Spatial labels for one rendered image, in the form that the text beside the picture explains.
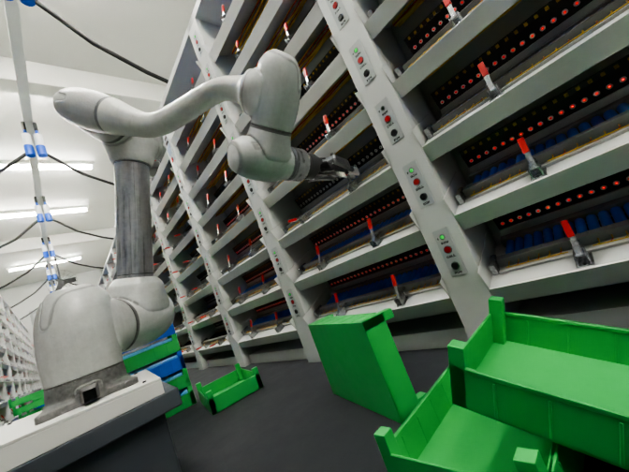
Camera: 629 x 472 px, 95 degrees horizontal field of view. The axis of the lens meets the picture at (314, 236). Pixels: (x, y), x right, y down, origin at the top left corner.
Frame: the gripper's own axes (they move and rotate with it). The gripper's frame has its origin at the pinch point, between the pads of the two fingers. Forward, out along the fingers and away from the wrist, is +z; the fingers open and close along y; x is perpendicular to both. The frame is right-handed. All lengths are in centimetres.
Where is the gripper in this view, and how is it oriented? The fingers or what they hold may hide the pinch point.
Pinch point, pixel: (349, 171)
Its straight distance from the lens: 97.6
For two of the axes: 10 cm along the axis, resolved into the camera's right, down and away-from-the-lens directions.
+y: 6.1, -3.5, -7.1
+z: 7.4, -0.6, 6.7
